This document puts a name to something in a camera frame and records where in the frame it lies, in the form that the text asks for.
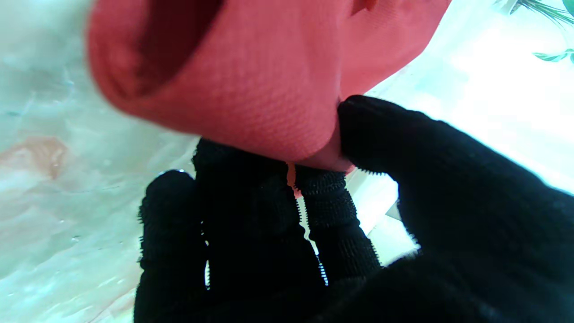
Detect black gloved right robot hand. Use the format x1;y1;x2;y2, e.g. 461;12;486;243
134;95;574;323

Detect red shirt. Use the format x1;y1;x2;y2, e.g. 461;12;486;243
87;0;451;198

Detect green plant with long leaf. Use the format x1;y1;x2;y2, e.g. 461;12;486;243
511;0;574;63

